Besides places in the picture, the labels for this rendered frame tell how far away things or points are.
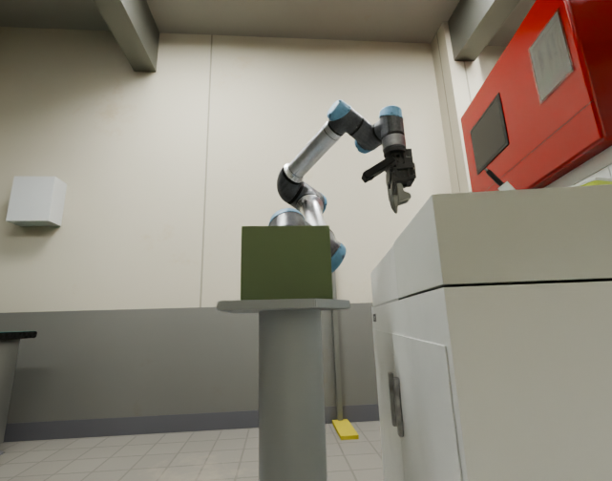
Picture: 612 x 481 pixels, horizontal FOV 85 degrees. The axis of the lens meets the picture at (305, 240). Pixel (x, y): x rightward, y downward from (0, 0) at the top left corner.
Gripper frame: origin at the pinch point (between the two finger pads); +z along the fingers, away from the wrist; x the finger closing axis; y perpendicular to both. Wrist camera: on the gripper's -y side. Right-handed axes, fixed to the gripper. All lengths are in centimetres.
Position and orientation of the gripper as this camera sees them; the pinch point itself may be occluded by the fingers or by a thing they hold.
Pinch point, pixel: (393, 209)
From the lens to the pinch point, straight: 109.2
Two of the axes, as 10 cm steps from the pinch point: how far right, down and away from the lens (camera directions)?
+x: 0.8, 2.3, 9.7
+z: 0.3, 9.7, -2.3
